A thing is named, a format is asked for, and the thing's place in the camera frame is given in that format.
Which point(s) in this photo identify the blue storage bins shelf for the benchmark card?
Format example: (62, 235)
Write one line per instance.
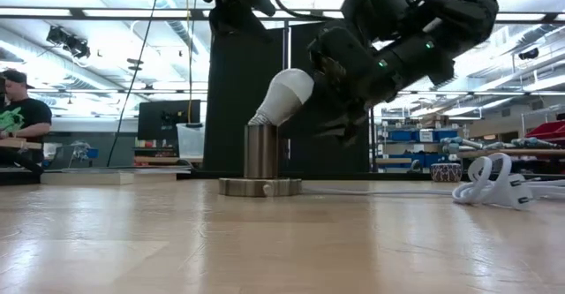
(399, 136)

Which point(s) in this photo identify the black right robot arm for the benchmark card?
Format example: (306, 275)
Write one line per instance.
(463, 20)

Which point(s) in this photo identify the red storage bin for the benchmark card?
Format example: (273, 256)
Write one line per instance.
(547, 130)

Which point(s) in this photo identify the clear plastic bin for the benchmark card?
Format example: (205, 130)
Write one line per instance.
(190, 141)

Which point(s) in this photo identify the black partition screen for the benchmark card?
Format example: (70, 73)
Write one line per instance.
(238, 108)

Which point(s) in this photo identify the person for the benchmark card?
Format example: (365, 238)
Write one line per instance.
(26, 117)

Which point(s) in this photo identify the brushed metal lamp base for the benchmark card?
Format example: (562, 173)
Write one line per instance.
(260, 153)

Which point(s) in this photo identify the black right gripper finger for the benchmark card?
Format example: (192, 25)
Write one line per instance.
(335, 122)

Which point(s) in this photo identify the black ceiling-hung device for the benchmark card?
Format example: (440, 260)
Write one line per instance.
(529, 54)
(68, 42)

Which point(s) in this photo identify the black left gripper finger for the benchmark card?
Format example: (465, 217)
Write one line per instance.
(238, 20)

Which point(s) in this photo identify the white light bulb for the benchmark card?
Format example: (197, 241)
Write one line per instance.
(284, 95)

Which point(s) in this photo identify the wooden workbench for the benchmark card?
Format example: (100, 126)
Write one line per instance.
(507, 153)

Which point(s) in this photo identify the black monitor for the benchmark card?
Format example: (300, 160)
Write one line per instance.
(163, 119)

